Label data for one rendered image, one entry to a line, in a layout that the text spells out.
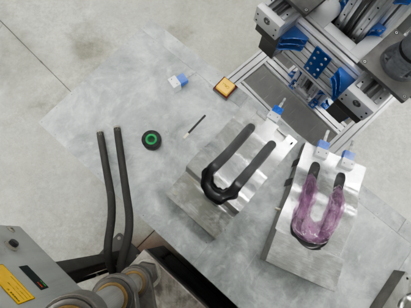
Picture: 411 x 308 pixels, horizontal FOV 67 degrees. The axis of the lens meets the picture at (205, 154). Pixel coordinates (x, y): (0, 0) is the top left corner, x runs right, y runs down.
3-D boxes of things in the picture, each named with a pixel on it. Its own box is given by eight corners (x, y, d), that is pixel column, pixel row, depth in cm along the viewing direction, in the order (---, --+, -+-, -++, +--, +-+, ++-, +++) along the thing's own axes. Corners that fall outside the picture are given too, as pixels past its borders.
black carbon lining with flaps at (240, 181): (248, 122, 128) (252, 113, 119) (279, 147, 126) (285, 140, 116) (192, 186, 121) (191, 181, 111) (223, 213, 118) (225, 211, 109)
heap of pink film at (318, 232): (304, 170, 124) (311, 166, 117) (347, 188, 123) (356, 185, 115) (282, 231, 118) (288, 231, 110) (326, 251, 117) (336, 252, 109)
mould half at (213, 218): (243, 109, 137) (248, 96, 124) (290, 147, 133) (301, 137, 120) (166, 195, 126) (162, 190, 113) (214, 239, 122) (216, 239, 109)
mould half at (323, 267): (301, 145, 133) (310, 138, 123) (359, 170, 131) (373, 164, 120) (259, 258, 121) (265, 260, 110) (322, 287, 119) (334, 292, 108)
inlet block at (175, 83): (192, 70, 141) (192, 63, 136) (199, 78, 140) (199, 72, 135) (168, 85, 139) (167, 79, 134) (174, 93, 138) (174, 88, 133)
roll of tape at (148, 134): (141, 134, 133) (139, 132, 129) (159, 131, 133) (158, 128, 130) (144, 152, 131) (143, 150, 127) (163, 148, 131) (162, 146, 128)
